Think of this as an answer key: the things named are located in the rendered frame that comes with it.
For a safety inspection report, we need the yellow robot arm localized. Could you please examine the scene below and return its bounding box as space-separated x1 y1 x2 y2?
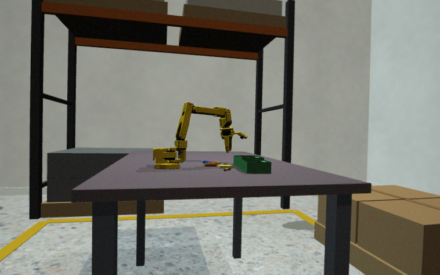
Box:
154 102 232 169

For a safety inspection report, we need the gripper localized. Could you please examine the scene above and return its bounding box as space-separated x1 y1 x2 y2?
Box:
220 126 247 153

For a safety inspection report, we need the green rack of bins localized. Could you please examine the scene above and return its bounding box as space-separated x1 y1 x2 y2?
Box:
233 155 271 173

